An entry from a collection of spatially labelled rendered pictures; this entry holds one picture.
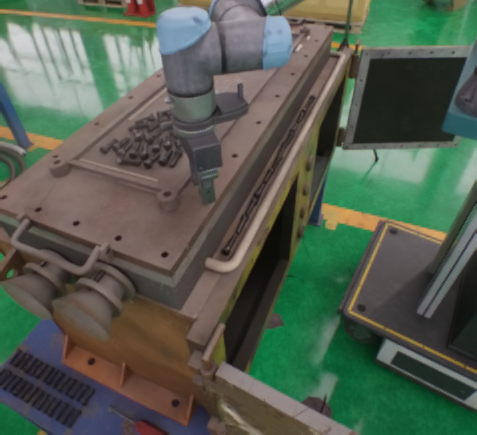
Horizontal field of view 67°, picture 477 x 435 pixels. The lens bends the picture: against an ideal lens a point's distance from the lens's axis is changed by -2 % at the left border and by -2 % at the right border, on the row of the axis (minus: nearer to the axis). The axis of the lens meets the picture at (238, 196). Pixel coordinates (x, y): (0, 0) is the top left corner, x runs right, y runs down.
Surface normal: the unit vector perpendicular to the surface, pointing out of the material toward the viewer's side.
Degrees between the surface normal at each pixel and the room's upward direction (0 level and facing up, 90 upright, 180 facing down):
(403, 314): 0
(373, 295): 0
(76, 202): 0
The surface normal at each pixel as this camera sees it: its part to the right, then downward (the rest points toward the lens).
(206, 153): 0.37, 0.62
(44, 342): -0.03, -0.73
